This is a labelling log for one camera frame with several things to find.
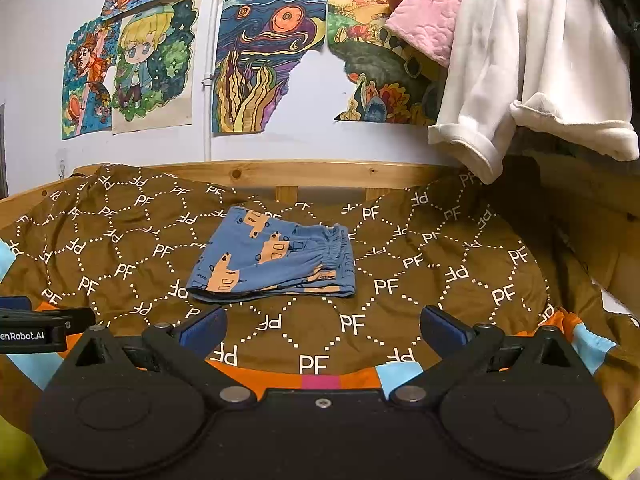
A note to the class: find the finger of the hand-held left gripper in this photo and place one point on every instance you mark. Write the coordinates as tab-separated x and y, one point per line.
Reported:
45	317

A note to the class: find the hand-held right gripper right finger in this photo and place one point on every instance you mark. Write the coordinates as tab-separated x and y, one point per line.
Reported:
442	327

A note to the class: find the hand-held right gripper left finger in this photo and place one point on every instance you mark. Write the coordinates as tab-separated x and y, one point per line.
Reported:
205	327

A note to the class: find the blue pants with orange print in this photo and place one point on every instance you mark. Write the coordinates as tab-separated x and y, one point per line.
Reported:
260	260

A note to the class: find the colourful patchwork bed sheet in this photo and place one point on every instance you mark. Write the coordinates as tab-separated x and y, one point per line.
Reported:
592	345

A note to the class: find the brown PF patterned blanket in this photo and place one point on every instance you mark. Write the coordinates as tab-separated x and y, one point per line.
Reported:
300	170

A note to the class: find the white garment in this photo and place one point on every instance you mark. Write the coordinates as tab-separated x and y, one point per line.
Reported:
525	60

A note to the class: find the pink quilted cloth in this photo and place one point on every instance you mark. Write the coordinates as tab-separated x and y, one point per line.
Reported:
425	20

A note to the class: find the white wall pipe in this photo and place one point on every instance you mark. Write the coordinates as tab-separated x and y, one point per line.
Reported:
208	125

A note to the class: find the wall poster of orange-haired child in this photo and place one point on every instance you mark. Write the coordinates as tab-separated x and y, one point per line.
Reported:
85	80

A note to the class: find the wall poster of colourful landscape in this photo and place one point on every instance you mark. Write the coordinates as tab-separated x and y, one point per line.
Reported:
370	70

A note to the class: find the wall poster of swirling sky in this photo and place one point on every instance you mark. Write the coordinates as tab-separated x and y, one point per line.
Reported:
260	50

